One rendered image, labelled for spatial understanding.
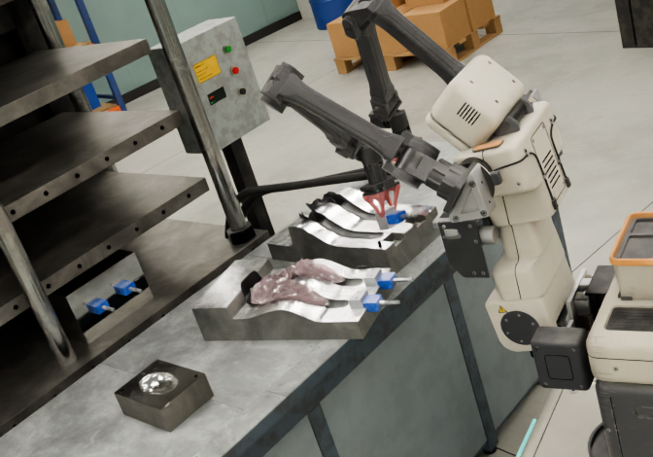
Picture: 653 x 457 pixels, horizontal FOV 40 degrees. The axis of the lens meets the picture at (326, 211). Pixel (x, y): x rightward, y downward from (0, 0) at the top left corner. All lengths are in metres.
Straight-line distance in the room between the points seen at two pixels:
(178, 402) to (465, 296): 1.01
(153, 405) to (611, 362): 1.07
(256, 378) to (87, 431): 0.45
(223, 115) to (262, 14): 7.29
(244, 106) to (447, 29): 4.05
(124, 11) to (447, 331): 7.26
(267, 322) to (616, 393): 0.90
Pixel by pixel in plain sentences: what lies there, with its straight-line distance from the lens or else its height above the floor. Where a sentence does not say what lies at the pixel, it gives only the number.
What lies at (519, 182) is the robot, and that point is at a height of 1.15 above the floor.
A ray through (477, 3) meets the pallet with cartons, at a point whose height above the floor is 0.33.
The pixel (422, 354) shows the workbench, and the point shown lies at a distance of 2.68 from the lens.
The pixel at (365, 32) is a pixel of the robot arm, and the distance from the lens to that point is 2.46.
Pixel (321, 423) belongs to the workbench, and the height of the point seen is 0.62.
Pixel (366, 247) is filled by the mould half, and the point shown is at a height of 0.89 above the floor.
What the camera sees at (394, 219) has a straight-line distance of 2.51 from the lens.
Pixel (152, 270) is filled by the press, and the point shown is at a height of 0.79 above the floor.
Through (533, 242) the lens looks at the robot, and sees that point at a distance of 2.24.
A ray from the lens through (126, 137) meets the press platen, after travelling 2.92.
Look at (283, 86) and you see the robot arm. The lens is 2.09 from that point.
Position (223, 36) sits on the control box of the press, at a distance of 3.23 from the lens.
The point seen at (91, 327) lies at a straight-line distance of 2.88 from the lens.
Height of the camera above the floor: 2.00
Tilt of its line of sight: 23 degrees down
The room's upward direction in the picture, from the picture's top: 18 degrees counter-clockwise
